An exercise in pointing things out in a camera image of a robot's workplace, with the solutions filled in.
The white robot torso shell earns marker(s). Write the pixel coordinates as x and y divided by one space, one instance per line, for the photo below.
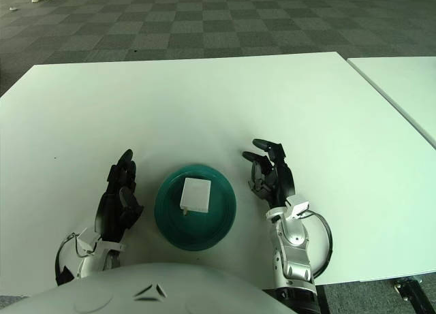
136 293

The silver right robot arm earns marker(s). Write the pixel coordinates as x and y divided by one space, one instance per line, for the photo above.
294 252

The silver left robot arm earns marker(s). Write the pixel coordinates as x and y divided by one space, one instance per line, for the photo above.
90 256

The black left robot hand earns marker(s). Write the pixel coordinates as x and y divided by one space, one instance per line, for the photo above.
114 205

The white charger block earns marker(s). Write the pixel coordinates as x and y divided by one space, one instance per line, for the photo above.
195 195

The black table foot with caster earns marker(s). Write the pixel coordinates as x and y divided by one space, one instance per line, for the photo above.
413 293

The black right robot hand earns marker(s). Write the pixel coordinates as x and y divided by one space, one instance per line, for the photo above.
281 184

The dark green round plate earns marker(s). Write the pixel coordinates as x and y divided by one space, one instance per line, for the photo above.
195 232

